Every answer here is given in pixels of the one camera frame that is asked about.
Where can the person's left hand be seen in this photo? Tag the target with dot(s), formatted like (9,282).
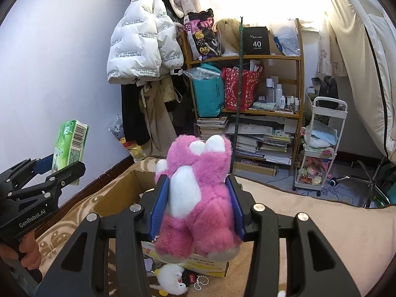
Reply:
(29,253)

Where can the pink plush bear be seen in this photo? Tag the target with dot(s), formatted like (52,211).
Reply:
(201,191)

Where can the white office chair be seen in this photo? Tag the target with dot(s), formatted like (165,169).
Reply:
(365,68)

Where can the beige hanging coat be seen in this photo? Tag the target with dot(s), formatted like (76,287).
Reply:
(157,114)

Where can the printed tote bag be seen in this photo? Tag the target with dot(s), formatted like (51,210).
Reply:
(201,37)

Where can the blue and white bag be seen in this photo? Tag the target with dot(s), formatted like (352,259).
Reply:
(117,128)

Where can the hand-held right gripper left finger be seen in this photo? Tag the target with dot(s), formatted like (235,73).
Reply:
(161,204)

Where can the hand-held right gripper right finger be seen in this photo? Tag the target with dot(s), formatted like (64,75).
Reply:
(236,210)

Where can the black hanging coat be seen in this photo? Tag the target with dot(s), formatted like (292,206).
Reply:
(133,114)

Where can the small black packet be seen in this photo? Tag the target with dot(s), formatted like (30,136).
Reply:
(190,280)

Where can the red patterned bag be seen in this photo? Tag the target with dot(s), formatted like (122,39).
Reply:
(244,88)

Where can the blonde wig on head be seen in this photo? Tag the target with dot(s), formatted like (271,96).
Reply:
(227,35)

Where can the stack of books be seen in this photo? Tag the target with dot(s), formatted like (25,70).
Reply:
(212,126)

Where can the white fluffy plush toy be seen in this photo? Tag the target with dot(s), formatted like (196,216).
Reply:
(170,277)

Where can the green tissue pack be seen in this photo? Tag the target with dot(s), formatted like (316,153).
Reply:
(69,142)

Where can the white puffer jacket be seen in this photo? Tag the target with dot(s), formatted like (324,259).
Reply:
(136,49)

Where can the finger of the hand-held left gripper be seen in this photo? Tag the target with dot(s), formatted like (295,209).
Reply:
(62,176)
(43,164)

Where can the wooden shelf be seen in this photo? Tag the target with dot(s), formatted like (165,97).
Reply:
(263,57)

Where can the group of white bottles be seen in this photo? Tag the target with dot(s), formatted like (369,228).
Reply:
(281,96)

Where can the clear plastic bag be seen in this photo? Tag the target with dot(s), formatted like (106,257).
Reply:
(201,73)

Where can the beige printed blanket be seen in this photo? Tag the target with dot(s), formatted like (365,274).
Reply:
(309,222)

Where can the teal bag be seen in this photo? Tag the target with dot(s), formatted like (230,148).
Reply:
(210,96)

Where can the black box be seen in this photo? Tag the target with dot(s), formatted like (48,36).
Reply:
(256,41)

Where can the black backpack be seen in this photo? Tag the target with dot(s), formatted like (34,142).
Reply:
(326,88)

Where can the cardboard box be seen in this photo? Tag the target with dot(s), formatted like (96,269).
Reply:
(123,191)

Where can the white plastic bag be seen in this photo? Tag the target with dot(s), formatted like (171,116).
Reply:
(286,41)

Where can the pile of papers and books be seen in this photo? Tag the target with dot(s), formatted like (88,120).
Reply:
(263,142)

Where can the white trolley cart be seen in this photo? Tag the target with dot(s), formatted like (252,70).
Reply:
(318,148)

